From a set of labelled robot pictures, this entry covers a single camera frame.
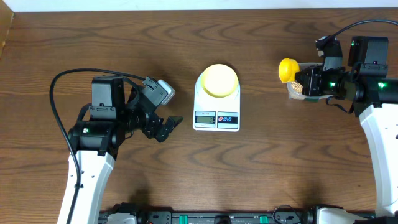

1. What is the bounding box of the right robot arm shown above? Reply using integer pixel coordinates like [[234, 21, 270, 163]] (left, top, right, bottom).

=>
[[279, 36, 397, 223]]

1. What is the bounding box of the white digital kitchen scale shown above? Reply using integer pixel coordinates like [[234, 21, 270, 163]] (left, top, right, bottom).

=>
[[192, 72, 241, 132]]

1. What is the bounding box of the yellow measuring scoop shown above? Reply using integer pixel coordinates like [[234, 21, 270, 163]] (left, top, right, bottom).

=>
[[278, 58, 300, 83]]

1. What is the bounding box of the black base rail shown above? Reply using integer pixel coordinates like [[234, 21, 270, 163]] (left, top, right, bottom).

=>
[[98, 202, 377, 224]]

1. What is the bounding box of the yellow plastic bowl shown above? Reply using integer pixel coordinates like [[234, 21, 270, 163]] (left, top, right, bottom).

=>
[[201, 64, 239, 98]]

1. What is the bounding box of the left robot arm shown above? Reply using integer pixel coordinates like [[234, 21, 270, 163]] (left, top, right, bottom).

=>
[[58, 76, 183, 223]]

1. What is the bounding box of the clear container of soybeans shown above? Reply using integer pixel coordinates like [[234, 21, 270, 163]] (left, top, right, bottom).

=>
[[286, 63, 330, 101]]

